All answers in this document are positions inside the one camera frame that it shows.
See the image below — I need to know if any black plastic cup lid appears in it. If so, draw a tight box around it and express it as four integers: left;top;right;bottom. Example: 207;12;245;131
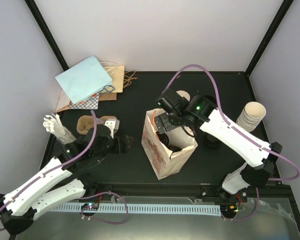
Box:
157;133;170;148

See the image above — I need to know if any cream bear paper bag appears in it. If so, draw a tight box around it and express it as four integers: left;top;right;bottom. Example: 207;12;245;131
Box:
141;108;198;180

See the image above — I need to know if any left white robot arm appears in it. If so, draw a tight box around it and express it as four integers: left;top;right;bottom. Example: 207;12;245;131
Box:
0;125;133;235

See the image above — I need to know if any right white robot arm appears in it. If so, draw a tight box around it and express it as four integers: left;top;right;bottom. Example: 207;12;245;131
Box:
156;89;282;202

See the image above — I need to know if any checkered paper bag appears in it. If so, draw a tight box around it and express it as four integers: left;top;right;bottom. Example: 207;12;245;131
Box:
68;93;100;110

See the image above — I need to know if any white plastic cutlery bunch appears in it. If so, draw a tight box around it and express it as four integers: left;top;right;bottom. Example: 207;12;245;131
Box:
42;113;76;145

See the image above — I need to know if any light blue paper bag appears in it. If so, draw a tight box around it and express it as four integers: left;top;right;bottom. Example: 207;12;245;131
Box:
55;55;112;104

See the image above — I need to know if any brown kraft paper bag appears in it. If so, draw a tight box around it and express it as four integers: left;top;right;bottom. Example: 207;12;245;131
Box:
55;65;125;113

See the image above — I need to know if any stack of white cups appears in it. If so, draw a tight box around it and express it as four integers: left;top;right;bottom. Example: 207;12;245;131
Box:
236;101;267;132

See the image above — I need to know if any light blue cable chain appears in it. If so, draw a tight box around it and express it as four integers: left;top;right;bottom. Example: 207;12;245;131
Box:
55;202;223;218

